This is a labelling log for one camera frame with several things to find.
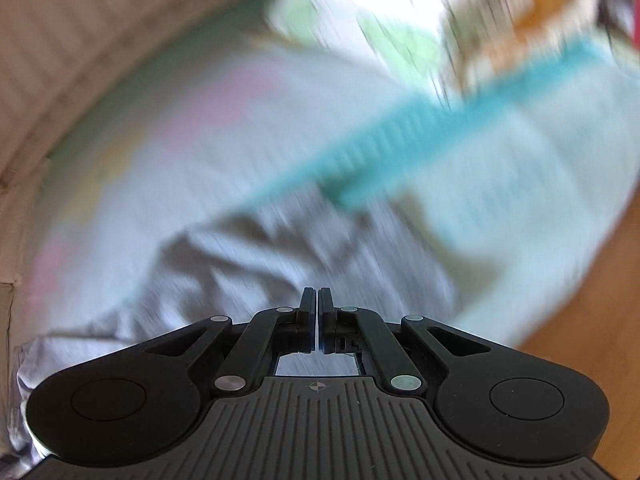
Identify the pastel printed blanket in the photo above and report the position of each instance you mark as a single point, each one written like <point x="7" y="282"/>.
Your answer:
<point x="250" y="125"/>

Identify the white leaf print quilt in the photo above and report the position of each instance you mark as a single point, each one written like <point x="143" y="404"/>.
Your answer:
<point x="400" y="35"/>

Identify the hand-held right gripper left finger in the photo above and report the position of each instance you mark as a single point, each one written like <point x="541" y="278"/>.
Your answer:
<point x="311" y="327"/>

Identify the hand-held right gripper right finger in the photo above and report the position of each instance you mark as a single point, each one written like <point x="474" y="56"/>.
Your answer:
<point x="325" y="327"/>

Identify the grey pants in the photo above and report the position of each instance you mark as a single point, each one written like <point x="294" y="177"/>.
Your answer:
<point x="225" y="270"/>

